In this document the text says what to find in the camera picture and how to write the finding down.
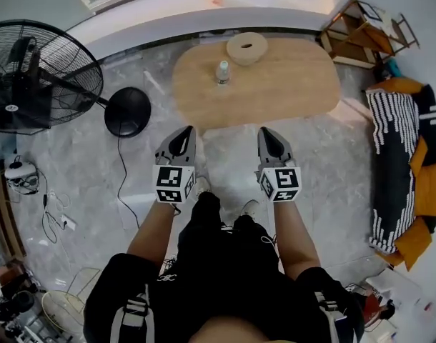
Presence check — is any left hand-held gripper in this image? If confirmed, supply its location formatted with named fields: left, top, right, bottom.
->
left=152, top=126, right=198, bottom=205

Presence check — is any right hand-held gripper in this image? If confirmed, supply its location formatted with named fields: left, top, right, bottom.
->
left=254, top=126, right=302, bottom=203

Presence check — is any person's right forearm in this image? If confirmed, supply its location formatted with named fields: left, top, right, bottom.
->
left=273, top=198, right=321, bottom=282

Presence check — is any person's left forearm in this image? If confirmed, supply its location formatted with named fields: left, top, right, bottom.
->
left=127, top=200, right=179, bottom=271

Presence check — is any wooden coffee table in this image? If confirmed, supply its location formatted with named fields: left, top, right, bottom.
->
left=172, top=37, right=340, bottom=132

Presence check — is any person's left white shoe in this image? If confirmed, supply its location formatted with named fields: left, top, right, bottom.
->
left=194, top=176, right=212, bottom=194

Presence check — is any person's white shoe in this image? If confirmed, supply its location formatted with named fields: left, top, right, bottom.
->
left=194, top=176, right=212, bottom=194
left=241, top=199, right=260, bottom=218

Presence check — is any person's right white shoe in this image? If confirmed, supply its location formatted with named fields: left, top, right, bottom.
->
left=241, top=199, right=260, bottom=218

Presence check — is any clear plastic water bottle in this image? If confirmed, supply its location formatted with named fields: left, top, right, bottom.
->
left=214, top=60, right=232, bottom=86

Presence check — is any person's black clothing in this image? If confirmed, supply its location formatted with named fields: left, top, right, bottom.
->
left=82, top=191, right=365, bottom=343

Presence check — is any white power strip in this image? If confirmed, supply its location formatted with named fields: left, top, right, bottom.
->
left=59, top=213, right=78, bottom=231

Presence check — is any wooden shelf rack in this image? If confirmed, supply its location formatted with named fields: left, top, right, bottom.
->
left=317, top=0, right=421, bottom=69

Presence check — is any orange sofa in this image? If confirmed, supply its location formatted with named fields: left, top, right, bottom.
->
left=366, top=76, right=436, bottom=273

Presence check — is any white floor appliance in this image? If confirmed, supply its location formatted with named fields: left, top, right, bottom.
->
left=4, top=155, right=39, bottom=195

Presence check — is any black standing fan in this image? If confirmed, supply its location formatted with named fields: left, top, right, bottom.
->
left=0, top=19, right=152, bottom=138

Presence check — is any brown wooden plank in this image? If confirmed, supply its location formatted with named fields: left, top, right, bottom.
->
left=0, top=177, right=26, bottom=260

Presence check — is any black fan power cable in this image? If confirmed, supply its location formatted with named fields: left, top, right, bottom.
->
left=116, top=119, right=141, bottom=230

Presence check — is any white tangled cable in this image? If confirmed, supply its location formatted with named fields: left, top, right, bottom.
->
left=41, top=189, right=71, bottom=244

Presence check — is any grey white harness strap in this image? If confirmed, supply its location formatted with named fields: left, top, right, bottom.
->
left=313, top=290, right=347, bottom=343
left=110, top=293, right=154, bottom=343

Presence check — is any gold wire basket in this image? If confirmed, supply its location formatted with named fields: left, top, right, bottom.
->
left=41, top=267, right=101, bottom=332

